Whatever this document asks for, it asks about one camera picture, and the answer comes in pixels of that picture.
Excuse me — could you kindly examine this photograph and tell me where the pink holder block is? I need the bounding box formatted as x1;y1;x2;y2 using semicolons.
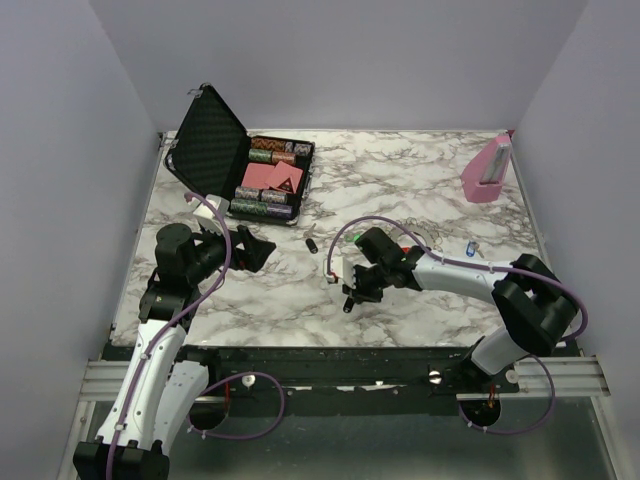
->
460;134;512;204

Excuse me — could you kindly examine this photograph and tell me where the black poker chip case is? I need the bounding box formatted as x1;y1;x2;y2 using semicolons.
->
165;83;315;225

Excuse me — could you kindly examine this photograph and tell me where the metal disc keyring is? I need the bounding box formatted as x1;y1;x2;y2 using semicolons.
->
389;217;442;252

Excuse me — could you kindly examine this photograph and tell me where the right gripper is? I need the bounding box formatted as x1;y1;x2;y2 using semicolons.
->
342;262;391;303

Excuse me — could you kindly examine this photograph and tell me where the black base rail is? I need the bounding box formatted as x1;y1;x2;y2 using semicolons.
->
177;346;519;417

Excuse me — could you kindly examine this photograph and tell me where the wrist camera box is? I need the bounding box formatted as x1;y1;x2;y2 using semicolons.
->
193;194;230;232
325;256;355;289

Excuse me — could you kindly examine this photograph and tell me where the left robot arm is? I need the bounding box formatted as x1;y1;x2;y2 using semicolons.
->
73;223;276;479

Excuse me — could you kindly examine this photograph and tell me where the red playing card deck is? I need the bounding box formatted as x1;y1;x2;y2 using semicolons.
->
241;162;275;189

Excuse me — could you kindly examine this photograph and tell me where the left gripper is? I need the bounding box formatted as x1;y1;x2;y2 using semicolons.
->
187;219;276;285

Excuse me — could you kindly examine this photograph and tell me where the red card with black triangle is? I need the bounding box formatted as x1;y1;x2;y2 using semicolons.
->
265;162;304;194

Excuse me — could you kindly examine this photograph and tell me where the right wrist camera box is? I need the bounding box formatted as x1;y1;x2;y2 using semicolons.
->
325;256;355;289

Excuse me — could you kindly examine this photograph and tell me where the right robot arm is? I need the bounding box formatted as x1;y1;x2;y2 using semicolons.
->
327;227;581;392

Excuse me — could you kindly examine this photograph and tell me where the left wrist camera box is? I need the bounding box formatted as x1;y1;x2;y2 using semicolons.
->
193;194;230;232

